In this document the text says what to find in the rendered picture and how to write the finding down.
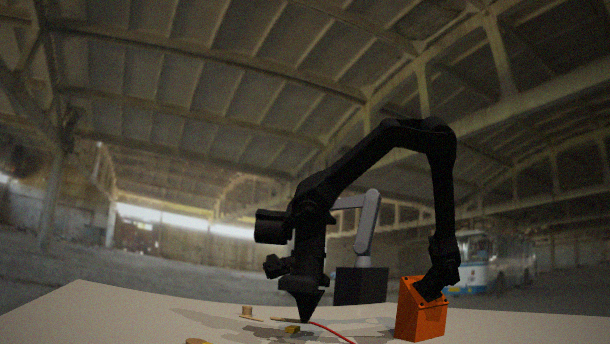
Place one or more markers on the tan round disc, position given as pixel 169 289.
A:
pixel 195 341

